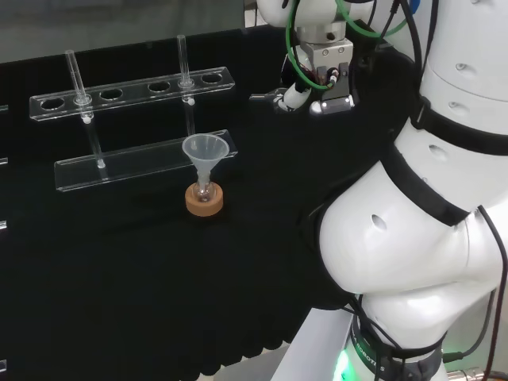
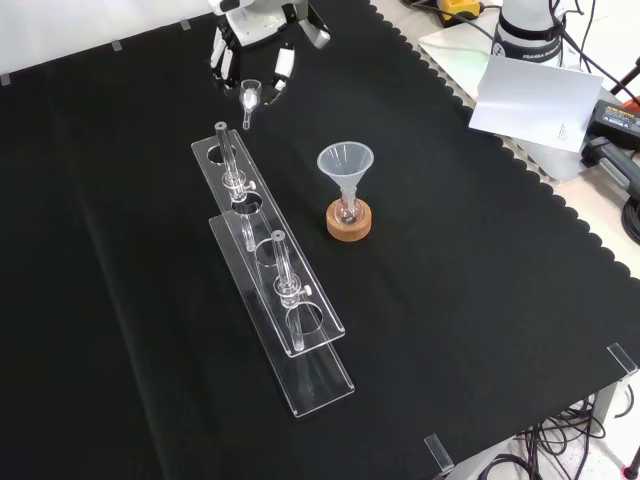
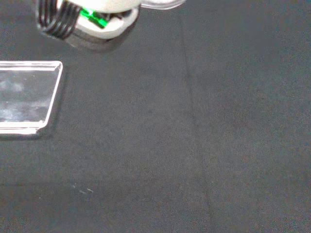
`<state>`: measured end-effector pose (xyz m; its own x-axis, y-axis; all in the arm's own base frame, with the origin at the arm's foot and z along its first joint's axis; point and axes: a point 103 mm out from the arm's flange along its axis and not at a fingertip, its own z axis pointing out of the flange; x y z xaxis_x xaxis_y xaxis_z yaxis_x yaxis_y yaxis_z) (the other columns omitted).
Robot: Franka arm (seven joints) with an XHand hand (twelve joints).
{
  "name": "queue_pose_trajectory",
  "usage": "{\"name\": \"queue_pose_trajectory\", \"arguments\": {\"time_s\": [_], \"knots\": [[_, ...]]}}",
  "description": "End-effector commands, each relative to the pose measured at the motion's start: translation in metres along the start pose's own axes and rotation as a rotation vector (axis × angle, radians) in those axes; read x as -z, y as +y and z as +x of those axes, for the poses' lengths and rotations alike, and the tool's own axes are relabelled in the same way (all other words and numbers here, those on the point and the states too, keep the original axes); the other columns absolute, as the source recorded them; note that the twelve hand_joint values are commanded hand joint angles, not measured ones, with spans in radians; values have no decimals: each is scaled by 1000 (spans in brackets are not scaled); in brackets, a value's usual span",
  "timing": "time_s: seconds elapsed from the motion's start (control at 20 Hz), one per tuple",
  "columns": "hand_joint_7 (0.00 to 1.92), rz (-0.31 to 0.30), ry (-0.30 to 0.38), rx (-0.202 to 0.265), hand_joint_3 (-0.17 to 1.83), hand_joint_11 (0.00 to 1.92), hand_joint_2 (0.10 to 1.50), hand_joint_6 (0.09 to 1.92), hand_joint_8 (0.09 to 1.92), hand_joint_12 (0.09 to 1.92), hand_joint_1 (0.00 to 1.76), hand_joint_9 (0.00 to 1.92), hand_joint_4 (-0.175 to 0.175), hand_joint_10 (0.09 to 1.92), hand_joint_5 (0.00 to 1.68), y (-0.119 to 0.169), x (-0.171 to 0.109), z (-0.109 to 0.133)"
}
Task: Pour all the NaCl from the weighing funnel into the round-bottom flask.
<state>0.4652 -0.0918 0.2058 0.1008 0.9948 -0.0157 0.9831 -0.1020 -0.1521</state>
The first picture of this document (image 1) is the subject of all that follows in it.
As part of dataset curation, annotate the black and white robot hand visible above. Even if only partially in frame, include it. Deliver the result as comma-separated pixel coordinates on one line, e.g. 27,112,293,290
272,38,356,116

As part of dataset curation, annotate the clear weighing funnel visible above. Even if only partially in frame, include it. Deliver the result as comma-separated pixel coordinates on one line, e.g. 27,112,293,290
248,90,287,105

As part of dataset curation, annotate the clear plastic funnel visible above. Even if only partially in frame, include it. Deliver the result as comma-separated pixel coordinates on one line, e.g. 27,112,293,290
181,133,231,188

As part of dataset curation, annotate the small round-bottom glass flask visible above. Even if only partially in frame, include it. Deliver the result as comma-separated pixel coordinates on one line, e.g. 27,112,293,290
192,176,217,203

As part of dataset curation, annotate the clear acrylic funnel stand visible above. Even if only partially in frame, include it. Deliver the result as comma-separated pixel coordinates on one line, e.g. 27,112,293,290
28,34,239,194

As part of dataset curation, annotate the black bench cloth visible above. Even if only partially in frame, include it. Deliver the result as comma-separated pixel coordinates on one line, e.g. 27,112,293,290
0,17,424,378

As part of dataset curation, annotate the green cable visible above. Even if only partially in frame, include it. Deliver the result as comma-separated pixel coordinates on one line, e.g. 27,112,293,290
285,0,410,90

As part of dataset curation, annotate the cork ring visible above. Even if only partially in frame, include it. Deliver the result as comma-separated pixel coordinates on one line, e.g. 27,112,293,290
184,181,225,218

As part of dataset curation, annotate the long black cable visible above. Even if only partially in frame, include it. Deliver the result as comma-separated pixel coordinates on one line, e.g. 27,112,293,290
442,204,508,362

